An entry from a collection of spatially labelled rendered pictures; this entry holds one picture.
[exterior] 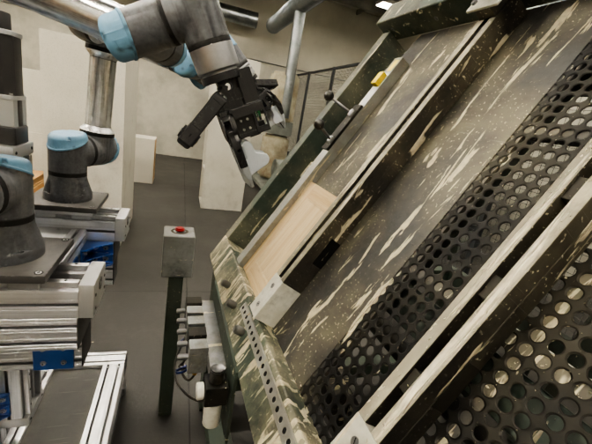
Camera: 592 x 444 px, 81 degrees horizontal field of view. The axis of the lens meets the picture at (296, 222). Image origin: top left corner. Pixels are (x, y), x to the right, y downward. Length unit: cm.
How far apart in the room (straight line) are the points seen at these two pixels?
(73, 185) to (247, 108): 90
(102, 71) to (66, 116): 206
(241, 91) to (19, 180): 53
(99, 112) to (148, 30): 87
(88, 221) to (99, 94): 45
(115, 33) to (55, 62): 286
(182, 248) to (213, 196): 365
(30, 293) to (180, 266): 63
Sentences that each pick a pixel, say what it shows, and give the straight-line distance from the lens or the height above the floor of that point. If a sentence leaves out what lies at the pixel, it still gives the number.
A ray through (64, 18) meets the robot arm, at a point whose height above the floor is 155.
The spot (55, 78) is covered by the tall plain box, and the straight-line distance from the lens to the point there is 353.
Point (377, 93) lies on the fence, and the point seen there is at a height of 158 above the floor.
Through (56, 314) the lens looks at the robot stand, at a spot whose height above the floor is 91.
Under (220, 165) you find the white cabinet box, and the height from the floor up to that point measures 64.
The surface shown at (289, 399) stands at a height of 90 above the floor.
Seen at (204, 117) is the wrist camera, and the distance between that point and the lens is 65.
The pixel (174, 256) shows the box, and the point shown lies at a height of 84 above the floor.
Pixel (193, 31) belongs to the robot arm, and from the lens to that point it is 65.
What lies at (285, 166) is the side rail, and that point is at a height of 125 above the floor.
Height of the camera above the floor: 145
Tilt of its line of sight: 17 degrees down
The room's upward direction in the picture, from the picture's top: 10 degrees clockwise
